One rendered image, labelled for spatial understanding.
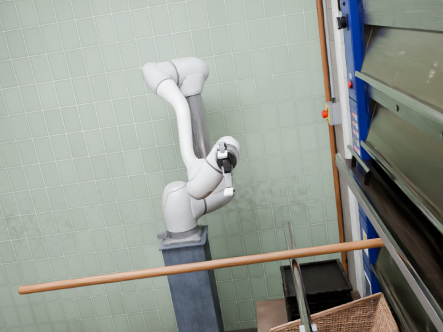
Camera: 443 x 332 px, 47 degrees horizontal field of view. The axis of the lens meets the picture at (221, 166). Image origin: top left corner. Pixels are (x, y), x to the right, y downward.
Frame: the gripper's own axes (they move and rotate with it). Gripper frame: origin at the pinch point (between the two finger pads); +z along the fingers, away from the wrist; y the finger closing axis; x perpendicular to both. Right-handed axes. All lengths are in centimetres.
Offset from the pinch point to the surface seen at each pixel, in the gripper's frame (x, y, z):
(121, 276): 40, 29, 8
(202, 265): 12.1, 28.4, 7.5
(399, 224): -46, 8, 39
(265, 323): -4, 90, -47
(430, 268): -45, 7, 63
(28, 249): 135, 66, -116
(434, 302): -40, 5, 79
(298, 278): -18.8, 30.8, 19.8
